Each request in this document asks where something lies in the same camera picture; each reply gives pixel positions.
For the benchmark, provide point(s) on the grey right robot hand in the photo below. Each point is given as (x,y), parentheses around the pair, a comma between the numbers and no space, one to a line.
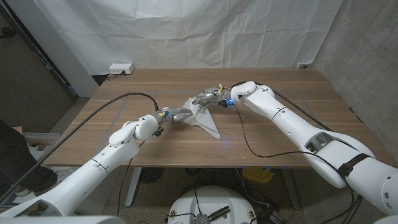
(213,96)

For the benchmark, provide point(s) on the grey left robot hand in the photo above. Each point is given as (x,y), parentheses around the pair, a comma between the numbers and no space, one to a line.
(175,113)

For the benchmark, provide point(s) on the white paper towel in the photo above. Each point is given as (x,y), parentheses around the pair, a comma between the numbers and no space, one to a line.
(205,121)

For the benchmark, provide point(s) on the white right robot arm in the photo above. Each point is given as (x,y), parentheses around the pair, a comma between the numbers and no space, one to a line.
(295,124)

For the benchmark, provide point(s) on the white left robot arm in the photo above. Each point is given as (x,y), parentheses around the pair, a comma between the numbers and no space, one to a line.
(93,168)

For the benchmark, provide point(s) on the black round floor fan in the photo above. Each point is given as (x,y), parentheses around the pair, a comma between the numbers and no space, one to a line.
(150,175)

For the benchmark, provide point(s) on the white creased backdrop sheet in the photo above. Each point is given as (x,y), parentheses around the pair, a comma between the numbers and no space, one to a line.
(186,31)

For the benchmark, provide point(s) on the white power strip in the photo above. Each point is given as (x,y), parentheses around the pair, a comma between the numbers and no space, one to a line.
(121,68)

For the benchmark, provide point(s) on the white table leg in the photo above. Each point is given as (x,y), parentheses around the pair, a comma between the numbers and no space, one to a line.
(133,186)

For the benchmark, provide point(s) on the yellow object under table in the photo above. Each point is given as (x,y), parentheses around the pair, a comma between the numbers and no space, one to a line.
(257,175)

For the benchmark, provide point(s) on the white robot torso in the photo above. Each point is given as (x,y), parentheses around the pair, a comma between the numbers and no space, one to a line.
(211,199)

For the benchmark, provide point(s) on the grey table leg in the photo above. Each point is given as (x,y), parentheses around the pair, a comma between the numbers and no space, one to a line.
(290,186)

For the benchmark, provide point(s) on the clear plastic bin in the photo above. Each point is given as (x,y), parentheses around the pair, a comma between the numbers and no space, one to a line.
(43,140)

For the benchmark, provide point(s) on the pink flat object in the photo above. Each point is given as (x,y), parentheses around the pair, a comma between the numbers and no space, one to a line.
(18,129)

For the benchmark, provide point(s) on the bystander person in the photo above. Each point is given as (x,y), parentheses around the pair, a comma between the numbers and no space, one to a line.
(15,161)

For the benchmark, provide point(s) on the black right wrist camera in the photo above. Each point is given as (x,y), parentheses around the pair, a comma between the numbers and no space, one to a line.
(227,102)

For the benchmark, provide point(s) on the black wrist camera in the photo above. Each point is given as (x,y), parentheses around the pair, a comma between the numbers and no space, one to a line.
(158,132)
(227,102)

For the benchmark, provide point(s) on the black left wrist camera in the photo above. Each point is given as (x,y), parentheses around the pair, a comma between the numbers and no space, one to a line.
(158,132)

